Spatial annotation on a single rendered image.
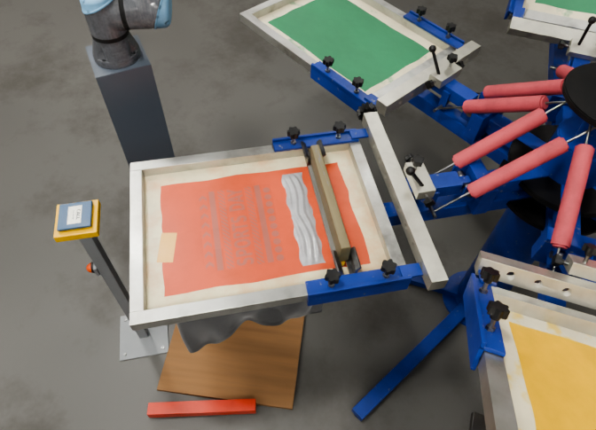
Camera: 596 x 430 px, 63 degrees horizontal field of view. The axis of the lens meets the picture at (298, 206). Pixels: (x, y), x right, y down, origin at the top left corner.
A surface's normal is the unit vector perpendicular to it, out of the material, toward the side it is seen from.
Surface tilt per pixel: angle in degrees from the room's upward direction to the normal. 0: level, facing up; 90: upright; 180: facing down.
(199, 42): 0
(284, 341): 0
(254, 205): 0
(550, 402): 32
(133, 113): 90
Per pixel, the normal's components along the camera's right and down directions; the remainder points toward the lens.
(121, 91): 0.42, 0.74
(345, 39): 0.03, -0.59
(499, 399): 0.19, -0.90
